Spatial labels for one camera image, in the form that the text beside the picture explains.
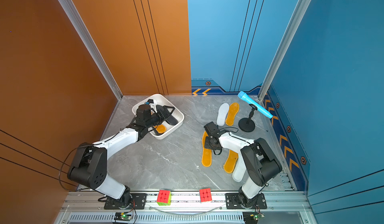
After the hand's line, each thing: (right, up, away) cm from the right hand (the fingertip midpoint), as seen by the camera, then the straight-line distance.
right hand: (209, 145), depth 93 cm
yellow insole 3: (-2, -5, -4) cm, 6 cm away
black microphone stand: (+26, +12, +9) cm, 30 cm away
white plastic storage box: (-21, +18, +12) cm, 30 cm away
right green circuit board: (+18, -29, -23) cm, 41 cm away
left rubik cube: (-23, -20, -22) cm, 38 cm away
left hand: (-22, +23, -6) cm, 32 cm away
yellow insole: (-31, +10, +3) cm, 33 cm away
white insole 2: (+16, -12, -10) cm, 23 cm away
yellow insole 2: (+20, +22, +19) cm, 36 cm away
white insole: (+12, +22, +18) cm, 31 cm away
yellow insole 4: (+11, -10, -9) cm, 17 cm away
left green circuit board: (-44, -29, -22) cm, 57 cm away
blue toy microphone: (+21, +30, -6) cm, 37 cm away
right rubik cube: (-3, -19, -22) cm, 29 cm away
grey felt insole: (-23, +18, -15) cm, 33 cm away
